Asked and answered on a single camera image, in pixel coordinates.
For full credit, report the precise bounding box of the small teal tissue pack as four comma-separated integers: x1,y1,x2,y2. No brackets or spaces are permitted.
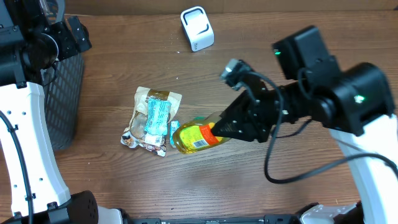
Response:
170,120,180,148

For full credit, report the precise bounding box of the yellow liquid bottle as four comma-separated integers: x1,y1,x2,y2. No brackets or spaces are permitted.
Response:
173,111,229,154

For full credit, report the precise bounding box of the grey plastic basket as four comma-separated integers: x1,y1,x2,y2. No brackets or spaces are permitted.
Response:
42,0,84,151

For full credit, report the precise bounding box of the white barcode scanner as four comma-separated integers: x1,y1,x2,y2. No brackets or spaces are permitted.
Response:
180,6,215,52

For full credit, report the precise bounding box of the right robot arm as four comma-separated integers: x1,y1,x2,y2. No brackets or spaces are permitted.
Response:
211,26,397,223

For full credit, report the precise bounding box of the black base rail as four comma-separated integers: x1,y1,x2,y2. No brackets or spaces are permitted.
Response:
117,209,300,224

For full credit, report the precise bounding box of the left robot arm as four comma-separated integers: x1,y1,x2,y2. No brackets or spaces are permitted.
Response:
1,1,100,223

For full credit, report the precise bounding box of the brown white snack bag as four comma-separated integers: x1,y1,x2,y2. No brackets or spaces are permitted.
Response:
121,86,182,157

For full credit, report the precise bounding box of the teal wet wipes pack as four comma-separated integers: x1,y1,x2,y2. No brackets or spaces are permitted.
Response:
144,98,172,136

